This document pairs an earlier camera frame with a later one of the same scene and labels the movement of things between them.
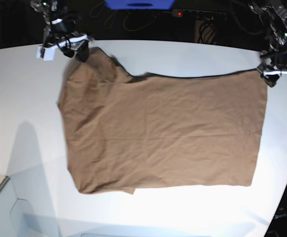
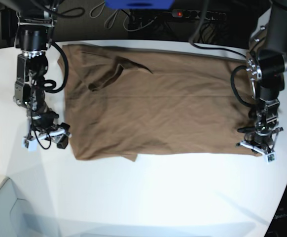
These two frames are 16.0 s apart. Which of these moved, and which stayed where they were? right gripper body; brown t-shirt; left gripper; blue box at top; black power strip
Moved: right gripper body; left gripper; brown t-shirt
Stayed: black power strip; blue box at top
